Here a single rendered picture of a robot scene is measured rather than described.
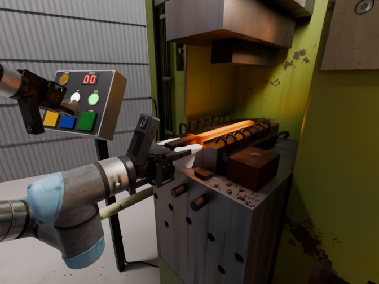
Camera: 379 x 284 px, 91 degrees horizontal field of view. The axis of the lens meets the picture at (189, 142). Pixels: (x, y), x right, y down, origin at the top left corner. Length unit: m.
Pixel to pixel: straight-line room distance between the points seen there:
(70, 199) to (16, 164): 2.67
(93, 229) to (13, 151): 2.60
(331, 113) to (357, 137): 0.07
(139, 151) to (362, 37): 0.47
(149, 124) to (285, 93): 0.65
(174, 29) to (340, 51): 0.38
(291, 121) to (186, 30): 0.58
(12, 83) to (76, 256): 0.45
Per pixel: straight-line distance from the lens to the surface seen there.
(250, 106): 0.97
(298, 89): 0.89
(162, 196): 0.67
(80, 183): 0.37
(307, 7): 0.79
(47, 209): 0.37
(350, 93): 0.52
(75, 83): 0.97
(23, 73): 0.70
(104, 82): 0.86
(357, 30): 0.50
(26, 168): 3.03
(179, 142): 0.48
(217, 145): 0.52
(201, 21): 0.52
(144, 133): 0.41
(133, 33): 2.82
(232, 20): 0.51
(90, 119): 0.82
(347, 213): 0.59
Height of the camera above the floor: 1.17
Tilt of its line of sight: 19 degrees down
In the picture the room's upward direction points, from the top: straight up
